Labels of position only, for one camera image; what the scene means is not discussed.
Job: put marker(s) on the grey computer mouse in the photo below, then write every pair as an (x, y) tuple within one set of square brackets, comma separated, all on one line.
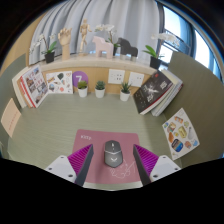
[(113, 153)]

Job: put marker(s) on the colourful sticker sheet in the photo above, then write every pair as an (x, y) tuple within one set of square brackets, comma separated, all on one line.
[(180, 133)]

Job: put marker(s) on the white book behind black book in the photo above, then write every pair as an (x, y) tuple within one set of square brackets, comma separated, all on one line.
[(175, 90)]

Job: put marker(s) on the black wooden horse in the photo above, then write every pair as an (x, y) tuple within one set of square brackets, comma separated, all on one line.
[(126, 48)]

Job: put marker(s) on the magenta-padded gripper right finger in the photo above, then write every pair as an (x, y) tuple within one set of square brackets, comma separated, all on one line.
[(163, 166)]

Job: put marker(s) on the wooden mannequin figure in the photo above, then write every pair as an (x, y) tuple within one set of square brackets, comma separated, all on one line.
[(84, 33)]

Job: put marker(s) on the grey curtain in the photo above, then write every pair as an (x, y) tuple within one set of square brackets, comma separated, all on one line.
[(133, 20)]

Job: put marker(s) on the black-covered book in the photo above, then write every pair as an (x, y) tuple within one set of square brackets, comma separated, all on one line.
[(151, 93)]

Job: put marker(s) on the white orchid in black pot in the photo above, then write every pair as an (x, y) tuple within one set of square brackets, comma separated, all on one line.
[(155, 62), (106, 28), (49, 57)]

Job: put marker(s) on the grey-green desk partition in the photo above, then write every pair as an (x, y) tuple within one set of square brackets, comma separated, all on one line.
[(6, 80), (203, 100)]

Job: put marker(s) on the peach-coloured book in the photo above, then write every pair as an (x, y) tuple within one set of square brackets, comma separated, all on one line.
[(10, 118)]

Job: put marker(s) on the pink wooden horse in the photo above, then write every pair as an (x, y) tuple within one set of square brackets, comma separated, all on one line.
[(103, 46)]

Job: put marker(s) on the red-spined picture book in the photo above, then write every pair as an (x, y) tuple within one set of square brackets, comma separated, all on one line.
[(35, 85)]

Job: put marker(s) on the pink mouse pad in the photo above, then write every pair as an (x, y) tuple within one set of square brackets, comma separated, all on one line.
[(96, 140)]

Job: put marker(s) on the purple round sticker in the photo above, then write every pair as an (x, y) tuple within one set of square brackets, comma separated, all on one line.
[(80, 76)]

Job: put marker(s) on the dark-framed window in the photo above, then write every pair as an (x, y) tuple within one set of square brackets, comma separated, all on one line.
[(200, 46)]

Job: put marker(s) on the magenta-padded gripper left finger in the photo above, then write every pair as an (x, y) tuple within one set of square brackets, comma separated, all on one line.
[(61, 166)]

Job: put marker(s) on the white sticker sheet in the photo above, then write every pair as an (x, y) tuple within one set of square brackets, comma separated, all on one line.
[(59, 82)]

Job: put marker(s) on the wooden hand model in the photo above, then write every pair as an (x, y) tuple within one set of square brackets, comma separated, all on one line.
[(65, 40)]

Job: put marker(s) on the white wall outlet plate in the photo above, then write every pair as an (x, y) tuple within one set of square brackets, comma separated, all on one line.
[(116, 76), (136, 79)]

